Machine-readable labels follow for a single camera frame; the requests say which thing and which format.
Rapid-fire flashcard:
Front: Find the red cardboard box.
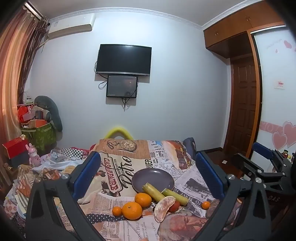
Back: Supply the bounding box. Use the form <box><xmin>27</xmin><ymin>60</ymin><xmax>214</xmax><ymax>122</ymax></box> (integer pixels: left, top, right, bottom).
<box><xmin>2</xmin><ymin>138</ymin><xmax>31</xmax><ymax>159</ymax></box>

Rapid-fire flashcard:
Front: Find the red gift bag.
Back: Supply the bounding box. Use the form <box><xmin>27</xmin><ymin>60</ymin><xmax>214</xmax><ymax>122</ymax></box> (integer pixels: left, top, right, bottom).
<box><xmin>17</xmin><ymin>104</ymin><xmax>36</xmax><ymax>124</ymax></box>

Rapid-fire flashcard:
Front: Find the white crumpled cloth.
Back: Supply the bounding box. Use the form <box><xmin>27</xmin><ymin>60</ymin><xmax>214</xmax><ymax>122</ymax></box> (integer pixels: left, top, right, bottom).
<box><xmin>32</xmin><ymin>152</ymin><xmax>82</xmax><ymax>173</ymax></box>

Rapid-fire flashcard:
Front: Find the red tomato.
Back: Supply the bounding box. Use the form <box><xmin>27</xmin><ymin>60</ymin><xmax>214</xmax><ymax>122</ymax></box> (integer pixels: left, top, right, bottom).
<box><xmin>168</xmin><ymin>201</ymin><xmax>180</xmax><ymax>213</ymax></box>

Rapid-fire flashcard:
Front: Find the small black wall monitor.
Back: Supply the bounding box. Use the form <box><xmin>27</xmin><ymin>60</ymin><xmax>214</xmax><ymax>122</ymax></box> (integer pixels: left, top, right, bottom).
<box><xmin>106</xmin><ymin>75</ymin><xmax>139</xmax><ymax>98</ymax></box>

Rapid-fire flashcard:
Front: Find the newspaper print tablecloth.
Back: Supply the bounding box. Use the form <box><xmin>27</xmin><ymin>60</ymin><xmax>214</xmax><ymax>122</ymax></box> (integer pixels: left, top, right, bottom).
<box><xmin>53</xmin><ymin>138</ymin><xmax>241</xmax><ymax>241</ymax></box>

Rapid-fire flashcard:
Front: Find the brown cardboard box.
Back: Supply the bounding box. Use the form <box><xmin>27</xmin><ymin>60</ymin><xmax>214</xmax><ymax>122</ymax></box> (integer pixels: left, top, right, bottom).
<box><xmin>28</xmin><ymin>119</ymin><xmax>48</xmax><ymax>129</ymax></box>

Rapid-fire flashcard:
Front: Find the grey plush toy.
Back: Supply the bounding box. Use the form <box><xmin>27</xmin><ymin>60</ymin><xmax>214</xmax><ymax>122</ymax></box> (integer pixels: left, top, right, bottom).
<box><xmin>34</xmin><ymin>95</ymin><xmax>63</xmax><ymax>133</ymax></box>

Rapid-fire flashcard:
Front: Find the pomelo segment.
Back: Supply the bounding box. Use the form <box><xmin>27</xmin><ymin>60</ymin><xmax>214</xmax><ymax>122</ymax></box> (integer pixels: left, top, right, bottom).
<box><xmin>154</xmin><ymin>196</ymin><xmax>176</xmax><ymax>223</ymax></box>

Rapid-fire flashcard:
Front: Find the wooden overhead cabinet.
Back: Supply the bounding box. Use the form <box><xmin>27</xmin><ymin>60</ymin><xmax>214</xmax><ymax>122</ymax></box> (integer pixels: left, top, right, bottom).
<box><xmin>203</xmin><ymin>2</ymin><xmax>287</xmax><ymax>54</ymax></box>

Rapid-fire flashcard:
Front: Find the large orange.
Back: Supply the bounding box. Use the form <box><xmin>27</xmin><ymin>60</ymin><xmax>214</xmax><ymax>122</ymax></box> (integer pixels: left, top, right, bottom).
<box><xmin>134</xmin><ymin>192</ymin><xmax>152</xmax><ymax>208</ymax></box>
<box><xmin>122</xmin><ymin>202</ymin><xmax>143</xmax><ymax>220</ymax></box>

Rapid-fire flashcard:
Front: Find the black television cable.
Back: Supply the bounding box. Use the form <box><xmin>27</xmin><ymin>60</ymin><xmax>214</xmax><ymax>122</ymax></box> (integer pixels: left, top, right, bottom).
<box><xmin>94</xmin><ymin>61</ymin><xmax>108</xmax><ymax>90</ymax></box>

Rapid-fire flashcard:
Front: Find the brown wooden door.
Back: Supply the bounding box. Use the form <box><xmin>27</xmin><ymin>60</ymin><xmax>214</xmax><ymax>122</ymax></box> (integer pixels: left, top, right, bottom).
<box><xmin>230</xmin><ymin>55</ymin><xmax>259</xmax><ymax>158</ymax></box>

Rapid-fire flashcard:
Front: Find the grey round plate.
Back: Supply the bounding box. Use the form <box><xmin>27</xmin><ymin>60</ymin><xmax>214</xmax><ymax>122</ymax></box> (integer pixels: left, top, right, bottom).
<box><xmin>132</xmin><ymin>168</ymin><xmax>175</xmax><ymax>194</ymax></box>

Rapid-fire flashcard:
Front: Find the sugarcane piece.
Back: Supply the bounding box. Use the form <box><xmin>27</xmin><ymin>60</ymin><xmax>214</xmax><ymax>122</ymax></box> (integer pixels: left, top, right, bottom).
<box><xmin>142</xmin><ymin>183</ymin><xmax>166</xmax><ymax>203</ymax></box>
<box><xmin>161</xmin><ymin>189</ymin><xmax>189</xmax><ymax>206</ymax></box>

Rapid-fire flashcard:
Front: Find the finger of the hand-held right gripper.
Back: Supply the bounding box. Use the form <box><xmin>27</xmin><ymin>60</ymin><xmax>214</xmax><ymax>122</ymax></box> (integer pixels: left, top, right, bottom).
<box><xmin>252</xmin><ymin>142</ymin><xmax>288</xmax><ymax>173</ymax></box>
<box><xmin>232</xmin><ymin>153</ymin><xmax>289</xmax><ymax>193</ymax></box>

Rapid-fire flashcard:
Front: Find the dark blue chair back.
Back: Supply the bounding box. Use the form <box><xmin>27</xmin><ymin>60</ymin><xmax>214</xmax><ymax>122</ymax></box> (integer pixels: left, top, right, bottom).
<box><xmin>182</xmin><ymin>137</ymin><xmax>197</xmax><ymax>161</ymax></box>

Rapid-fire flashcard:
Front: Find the orange brown curtain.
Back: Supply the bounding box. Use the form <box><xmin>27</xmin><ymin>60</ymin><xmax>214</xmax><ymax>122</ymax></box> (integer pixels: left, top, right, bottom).
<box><xmin>0</xmin><ymin>3</ymin><xmax>49</xmax><ymax>151</ymax></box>

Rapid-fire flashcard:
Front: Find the green patterned storage box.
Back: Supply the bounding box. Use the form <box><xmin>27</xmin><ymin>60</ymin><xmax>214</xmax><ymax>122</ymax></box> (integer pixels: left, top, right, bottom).
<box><xmin>21</xmin><ymin>121</ymin><xmax>57</xmax><ymax>151</ymax></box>

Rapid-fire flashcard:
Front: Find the white heart print wardrobe door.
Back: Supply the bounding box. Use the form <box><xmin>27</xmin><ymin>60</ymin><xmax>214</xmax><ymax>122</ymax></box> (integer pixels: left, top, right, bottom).
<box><xmin>250</xmin><ymin>25</ymin><xmax>296</xmax><ymax>168</ymax></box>

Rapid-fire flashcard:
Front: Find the black white checkered cloth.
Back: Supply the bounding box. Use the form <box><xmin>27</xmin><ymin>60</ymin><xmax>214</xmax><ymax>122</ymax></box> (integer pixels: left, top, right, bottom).
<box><xmin>60</xmin><ymin>148</ymin><xmax>91</xmax><ymax>161</ymax></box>

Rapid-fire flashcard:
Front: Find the pink bunny toy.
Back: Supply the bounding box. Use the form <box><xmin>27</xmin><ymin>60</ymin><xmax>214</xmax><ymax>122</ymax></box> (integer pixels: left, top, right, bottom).
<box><xmin>28</xmin><ymin>143</ymin><xmax>42</xmax><ymax>166</ymax></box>

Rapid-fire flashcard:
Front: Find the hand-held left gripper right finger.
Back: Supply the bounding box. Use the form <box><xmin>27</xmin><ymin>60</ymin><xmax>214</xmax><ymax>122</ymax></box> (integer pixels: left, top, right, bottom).
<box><xmin>194</xmin><ymin>151</ymin><xmax>272</xmax><ymax>241</ymax></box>

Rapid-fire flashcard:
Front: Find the white air conditioner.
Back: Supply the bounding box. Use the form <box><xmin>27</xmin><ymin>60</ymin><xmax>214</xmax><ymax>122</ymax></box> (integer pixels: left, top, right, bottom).
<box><xmin>47</xmin><ymin>13</ymin><xmax>96</xmax><ymax>39</ymax></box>

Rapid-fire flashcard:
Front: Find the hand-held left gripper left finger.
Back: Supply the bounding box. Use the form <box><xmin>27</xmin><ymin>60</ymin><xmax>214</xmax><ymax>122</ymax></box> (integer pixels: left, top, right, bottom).
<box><xmin>25</xmin><ymin>151</ymin><xmax>105</xmax><ymax>241</ymax></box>

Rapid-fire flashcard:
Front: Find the black wall television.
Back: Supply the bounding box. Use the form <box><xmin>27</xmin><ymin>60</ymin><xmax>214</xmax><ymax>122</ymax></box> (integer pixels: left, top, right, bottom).
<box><xmin>95</xmin><ymin>44</ymin><xmax>152</xmax><ymax>77</ymax></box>

